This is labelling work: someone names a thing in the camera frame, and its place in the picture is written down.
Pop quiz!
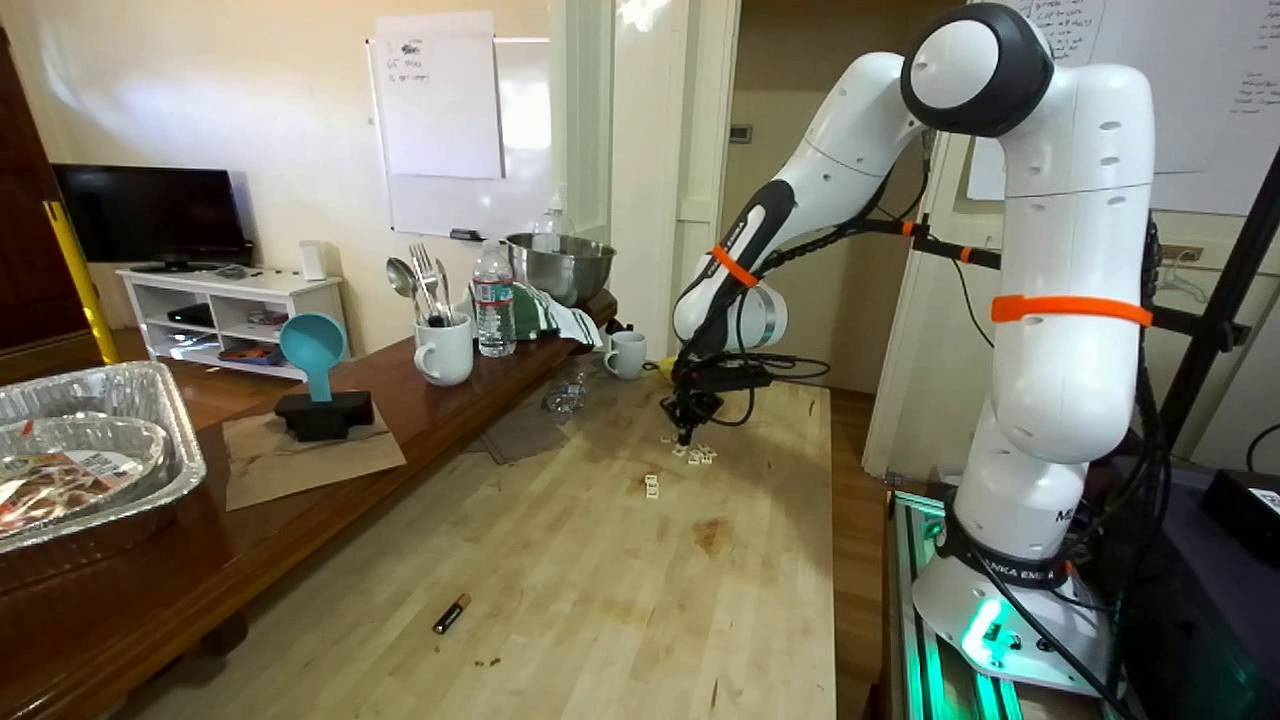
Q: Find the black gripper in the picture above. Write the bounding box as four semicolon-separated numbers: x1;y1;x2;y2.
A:
665;349;733;449

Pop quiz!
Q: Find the black rectangular block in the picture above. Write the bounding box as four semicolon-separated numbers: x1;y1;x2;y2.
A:
273;387;381;446

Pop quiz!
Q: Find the white empty mug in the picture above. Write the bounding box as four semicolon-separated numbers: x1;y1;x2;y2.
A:
600;328;652;384

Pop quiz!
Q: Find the crushed clear plastic bottle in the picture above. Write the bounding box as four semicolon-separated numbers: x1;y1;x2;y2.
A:
536;363;600;420

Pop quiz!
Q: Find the green striped white towel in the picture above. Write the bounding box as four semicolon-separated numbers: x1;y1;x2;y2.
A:
512;276;607;357

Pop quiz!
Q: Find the steel mixing bowl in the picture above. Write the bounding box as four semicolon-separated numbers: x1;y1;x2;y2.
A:
500;231;620;309

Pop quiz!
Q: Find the clear plastic water bottle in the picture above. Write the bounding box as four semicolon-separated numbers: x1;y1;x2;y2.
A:
470;238;522;359

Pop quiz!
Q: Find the clear pump soap bottle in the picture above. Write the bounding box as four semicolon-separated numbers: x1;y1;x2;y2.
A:
531;206;574;252

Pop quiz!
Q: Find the white mug holding utensils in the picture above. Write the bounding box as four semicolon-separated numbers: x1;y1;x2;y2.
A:
412;311;479;391

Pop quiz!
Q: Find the silver metal spoon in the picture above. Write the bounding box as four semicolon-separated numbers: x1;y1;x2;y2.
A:
386;252;428;324
409;241;457;324

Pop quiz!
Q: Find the black marker pen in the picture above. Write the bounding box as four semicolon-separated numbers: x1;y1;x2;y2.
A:
428;594;472;639

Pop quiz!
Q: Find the teal plastic scoop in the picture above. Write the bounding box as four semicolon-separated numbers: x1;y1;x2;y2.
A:
275;311;351;405

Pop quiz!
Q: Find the white paper sheet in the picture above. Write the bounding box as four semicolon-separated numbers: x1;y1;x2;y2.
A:
374;13;510;186

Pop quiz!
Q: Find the brown cardboard sheet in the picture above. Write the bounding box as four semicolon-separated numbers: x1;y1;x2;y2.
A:
216;398;412;518

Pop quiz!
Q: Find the white television shelf unit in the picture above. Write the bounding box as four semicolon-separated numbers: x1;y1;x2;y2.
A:
117;266;351;384

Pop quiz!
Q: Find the large aluminium foil tray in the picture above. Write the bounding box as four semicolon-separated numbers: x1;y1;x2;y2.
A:
0;357;211;559

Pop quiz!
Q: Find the small aluminium foil tray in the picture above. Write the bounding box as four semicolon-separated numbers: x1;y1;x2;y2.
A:
0;407;173;536

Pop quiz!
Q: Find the dark equipment case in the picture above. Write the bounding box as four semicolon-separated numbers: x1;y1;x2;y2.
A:
1105;457;1280;720

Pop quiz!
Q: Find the black tripod pole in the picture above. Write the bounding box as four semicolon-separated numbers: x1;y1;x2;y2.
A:
1153;144;1280;457

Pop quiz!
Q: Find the black flat television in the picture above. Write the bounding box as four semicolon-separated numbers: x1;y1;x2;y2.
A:
52;159;262;271

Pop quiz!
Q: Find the black electronic box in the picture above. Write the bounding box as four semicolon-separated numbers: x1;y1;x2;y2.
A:
1196;470;1280;570

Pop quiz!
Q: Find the brown wooden counter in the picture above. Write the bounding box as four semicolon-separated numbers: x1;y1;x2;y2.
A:
0;284;624;720

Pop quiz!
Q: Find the white handwritten poster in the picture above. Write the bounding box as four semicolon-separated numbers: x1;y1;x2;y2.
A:
963;0;1280;216

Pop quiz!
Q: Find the yellow long bar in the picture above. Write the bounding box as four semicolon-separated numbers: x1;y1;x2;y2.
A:
40;196;121;369

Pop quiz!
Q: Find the orange white wrapper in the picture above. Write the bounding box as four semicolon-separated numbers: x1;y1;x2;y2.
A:
0;449;145;530

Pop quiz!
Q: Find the dark brown wooden cabinet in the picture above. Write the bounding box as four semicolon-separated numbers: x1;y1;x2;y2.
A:
0;24;92;354

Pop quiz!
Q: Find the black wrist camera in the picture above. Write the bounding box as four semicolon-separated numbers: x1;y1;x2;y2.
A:
715;357;780;391

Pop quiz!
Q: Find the black camera cable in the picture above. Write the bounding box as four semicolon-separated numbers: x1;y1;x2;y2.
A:
692;349;837;433

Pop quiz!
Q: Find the small orange velcro strap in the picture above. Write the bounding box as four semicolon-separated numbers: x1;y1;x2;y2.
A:
704;241;769;298

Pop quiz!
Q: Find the black mount rod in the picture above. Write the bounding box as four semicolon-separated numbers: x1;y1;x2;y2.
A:
874;213;1258;354

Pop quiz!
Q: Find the white wall whiteboard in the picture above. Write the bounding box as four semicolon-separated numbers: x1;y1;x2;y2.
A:
366;31;559;243

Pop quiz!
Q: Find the metal robot cart frame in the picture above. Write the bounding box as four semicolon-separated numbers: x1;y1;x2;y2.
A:
877;486;1135;720

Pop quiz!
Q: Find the large orange velcro strap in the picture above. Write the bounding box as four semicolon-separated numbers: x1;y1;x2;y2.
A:
987;293;1158;334

